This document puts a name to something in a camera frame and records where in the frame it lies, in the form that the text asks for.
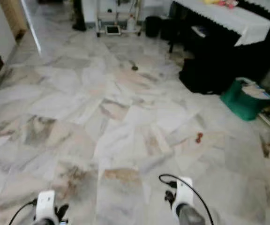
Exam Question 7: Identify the black bag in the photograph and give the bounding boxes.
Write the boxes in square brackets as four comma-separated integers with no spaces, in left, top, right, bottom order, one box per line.
[179,49,243,95]

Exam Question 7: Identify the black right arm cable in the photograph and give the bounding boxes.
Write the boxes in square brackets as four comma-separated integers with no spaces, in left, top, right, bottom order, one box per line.
[158,173,215,225]

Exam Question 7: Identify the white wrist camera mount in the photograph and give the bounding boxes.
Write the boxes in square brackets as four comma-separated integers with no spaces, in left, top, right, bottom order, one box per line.
[172,177,194,209]
[36,190,57,221]

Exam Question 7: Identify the white framed tablet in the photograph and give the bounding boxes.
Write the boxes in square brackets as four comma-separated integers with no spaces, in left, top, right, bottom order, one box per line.
[105,25,120,36]

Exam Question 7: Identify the pink plush toy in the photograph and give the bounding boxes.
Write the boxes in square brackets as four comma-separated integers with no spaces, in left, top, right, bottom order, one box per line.
[222,0,240,9]

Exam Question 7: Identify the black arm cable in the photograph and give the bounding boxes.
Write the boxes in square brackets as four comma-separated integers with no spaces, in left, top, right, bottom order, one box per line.
[158,173,215,225]
[8,199,38,225]

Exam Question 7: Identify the wooden door frame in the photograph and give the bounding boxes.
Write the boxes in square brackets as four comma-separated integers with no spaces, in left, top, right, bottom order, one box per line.
[0,0,29,43]

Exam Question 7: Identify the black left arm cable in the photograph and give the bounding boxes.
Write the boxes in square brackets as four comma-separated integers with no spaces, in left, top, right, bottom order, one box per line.
[8,199,38,225]

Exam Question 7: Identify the black waste bin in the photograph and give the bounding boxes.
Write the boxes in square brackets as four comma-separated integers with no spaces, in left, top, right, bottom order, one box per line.
[145,16,163,38]

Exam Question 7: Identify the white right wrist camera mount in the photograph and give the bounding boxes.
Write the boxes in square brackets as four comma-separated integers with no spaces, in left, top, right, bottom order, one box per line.
[172,177,194,209]

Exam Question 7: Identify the white metal trolley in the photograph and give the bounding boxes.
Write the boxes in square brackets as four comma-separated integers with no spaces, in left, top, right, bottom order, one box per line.
[96,0,143,37]

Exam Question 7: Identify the white lace cloth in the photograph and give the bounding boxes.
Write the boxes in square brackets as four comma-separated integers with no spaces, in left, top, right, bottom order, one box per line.
[172,0,270,46]

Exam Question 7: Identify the black piano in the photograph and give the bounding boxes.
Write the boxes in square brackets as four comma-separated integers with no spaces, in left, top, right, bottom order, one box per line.
[168,0,270,90]

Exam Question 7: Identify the white paper stack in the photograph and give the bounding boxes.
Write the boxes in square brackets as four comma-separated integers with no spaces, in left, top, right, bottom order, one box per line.
[238,78,270,100]

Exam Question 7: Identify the green storage basket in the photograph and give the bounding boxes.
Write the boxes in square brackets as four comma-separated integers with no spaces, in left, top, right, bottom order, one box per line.
[220,77,270,121]

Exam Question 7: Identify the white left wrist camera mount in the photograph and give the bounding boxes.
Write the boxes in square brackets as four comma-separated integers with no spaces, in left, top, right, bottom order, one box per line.
[36,190,57,221]

